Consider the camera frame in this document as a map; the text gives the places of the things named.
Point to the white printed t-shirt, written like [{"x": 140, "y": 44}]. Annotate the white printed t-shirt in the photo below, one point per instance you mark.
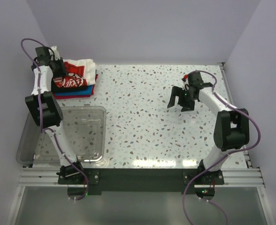
[{"x": 80, "y": 73}]

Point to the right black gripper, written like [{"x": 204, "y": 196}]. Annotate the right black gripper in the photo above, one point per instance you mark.
[{"x": 182, "y": 99}]

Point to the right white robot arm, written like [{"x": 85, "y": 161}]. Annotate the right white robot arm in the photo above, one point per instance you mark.
[{"x": 231, "y": 131}]

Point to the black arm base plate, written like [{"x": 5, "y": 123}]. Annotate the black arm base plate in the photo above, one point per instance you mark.
[{"x": 94, "y": 181}]

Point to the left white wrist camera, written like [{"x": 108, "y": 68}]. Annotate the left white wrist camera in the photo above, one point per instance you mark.
[{"x": 56, "y": 52}]

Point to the clear plastic bin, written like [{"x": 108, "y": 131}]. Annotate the clear plastic bin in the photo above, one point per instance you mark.
[{"x": 84, "y": 127}]

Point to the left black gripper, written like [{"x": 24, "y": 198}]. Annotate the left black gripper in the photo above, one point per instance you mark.
[{"x": 58, "y": 69}]

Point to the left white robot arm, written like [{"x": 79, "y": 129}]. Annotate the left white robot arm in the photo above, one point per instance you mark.
[{"x": 47, "y": 113}]

